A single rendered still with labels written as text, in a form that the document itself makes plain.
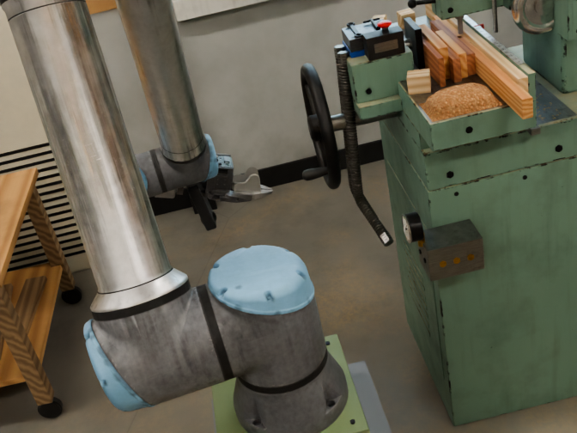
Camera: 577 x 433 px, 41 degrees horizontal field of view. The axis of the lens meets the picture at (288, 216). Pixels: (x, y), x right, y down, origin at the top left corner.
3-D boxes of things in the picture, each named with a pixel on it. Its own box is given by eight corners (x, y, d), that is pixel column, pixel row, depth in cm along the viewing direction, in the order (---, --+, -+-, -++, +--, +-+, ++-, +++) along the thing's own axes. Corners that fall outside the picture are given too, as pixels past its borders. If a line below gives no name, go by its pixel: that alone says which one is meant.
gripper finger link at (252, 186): (276, 179, 170) (235, 175, 168) (273, 202, 173) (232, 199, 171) (275, 172, 173) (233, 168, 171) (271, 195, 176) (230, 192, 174)
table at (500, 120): (326, 61, 202) (323, 39, 199) (440, 33, 203) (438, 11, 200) (385, 164, 150) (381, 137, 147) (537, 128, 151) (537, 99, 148)
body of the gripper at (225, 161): (236, 169, 167) (179, 165, 165) (232, 204, 171) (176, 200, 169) (233, 154, 174) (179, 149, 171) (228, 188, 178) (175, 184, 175)
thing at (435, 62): (410, 52, 180) (408, 27, 176) (416, 51, 180) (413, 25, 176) (440, 87, 161) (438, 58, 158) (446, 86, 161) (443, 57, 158)
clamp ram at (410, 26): (382, 62, 177) (377, 24, 172) (414, 54, 177) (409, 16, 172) (392, 76, 169) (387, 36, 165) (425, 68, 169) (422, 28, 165)
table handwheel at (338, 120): (299, 113, 196) (289, 39, 170) (376, 95, 197) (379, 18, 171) (327, 213, 183) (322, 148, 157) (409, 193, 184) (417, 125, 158)
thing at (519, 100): (434, 32, 188) (432, 15, 186) (441, 30, 188) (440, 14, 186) (522, 119, 142) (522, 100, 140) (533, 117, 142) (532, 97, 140)
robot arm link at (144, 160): (149, 152, 151) (148, 146, 163) (91, 170, 149) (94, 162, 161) (164, 198, 153) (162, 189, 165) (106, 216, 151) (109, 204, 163)
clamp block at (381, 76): (343, 81, 181) (337, 44, 176) (399, 68, 181) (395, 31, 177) (356, 105, 168) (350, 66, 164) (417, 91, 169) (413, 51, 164)
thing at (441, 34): (436, 54, 176) (434, 31, 173) (444, 52, 176) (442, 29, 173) (460, 79, 162) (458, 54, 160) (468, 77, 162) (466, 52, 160)
